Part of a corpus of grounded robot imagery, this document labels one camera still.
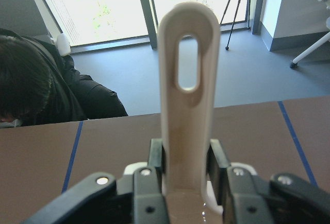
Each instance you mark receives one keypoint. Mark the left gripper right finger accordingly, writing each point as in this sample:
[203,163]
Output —
[246,198]

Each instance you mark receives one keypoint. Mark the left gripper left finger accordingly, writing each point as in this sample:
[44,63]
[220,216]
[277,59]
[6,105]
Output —
[101,198]

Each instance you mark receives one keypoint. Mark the beige plastic dustpan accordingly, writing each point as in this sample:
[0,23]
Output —
[193,164]

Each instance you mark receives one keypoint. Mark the person in black jacket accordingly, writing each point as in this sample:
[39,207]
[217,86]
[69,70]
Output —
[39,86]

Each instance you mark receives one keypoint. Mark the black tripod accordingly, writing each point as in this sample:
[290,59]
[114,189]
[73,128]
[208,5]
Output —
[247,18]

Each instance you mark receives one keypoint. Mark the white chair base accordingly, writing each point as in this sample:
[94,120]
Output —
[313,47]

